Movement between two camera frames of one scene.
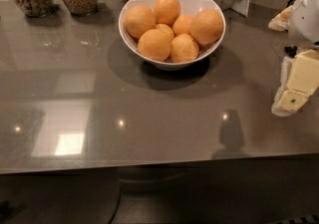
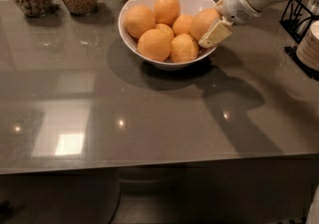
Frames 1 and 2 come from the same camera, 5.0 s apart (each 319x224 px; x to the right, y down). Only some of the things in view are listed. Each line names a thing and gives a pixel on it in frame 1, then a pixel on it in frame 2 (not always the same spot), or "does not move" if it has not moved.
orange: [206, 26] does not move
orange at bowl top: [166, 9] does not move
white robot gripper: [306, 15] -> [234, 7]
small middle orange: [181, 25] does not move
